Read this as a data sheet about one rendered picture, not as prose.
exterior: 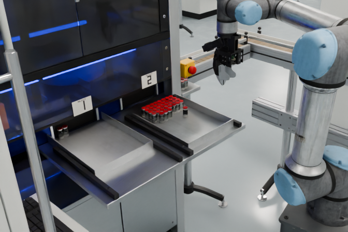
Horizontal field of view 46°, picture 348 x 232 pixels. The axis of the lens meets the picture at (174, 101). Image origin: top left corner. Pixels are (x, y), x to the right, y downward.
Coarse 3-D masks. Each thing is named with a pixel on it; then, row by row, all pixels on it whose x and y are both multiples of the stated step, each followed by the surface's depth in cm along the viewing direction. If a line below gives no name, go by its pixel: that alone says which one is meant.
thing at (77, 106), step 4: (88, 96) 158; (80, 100) 156; (84, 100) 158; (88, 100) 159; (72, 104) 154; (76, 104) 156; (80, 104) 157; (88, 104) 160; (72, 108) 155; (76, 108) 156; (80, 108) 158; (88, 108) 160; (92, 108) 162; (76, 112) 157; (80, 112) 158
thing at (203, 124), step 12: (180, 96) 187; (192, 108) 183; (204, 108) 177; (144, 120) 168; (168, 120) 174; (180, 120) 173; (192, 120) 173; (204, 120) 173; (216, 120) 172; (228, 120) 168; (168, 132) 158; (180, 132) 165; (192, 132) 164; (204, 132) 164; (216, 132) 161; (192, 144) 153
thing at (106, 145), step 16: (80, 128) 170; (96, 128) 169; (112, 128) 169; (128, 128) 163; (64, 144) 159; (80, 144) 159; (96, 144) 158; (112, 144) 158; (128, 144) 158; (144, 144) 151; (80, 160) 144; (96, 160) 149; (112, 160) 148; (128, 160) 148; (96, 176) 139
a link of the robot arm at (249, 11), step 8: (232, 0) 134; (240, 0) 131; (248, 0) 131; (256, 0) 131; (264, 0) 132; (232, 8) 132; (240, 8) 128; (248, 8) 127; (256, 8) 128; (264, 8) 132; (232, 16) 134; (240, 16) 129; (248, 16) 128; (256, 16) 129; (264, 16) 133; (248, 24) 130
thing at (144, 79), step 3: (153, 72) 179; (144, 75) 176; (147, 75) 177; (153, 75) 179; (141, 78) 175; (144, 78) 176; (147, 78) 177; (153, 78) 180; (156, 78) 181; (141, 81) 176; (144, 81) 177; (147, 81) 178; (150, 81) 179; (153, 81) 180; (156, 81) 182; (144, 84) 177; (147, 84) 178; (150, 84) 180; (144, 87) 178
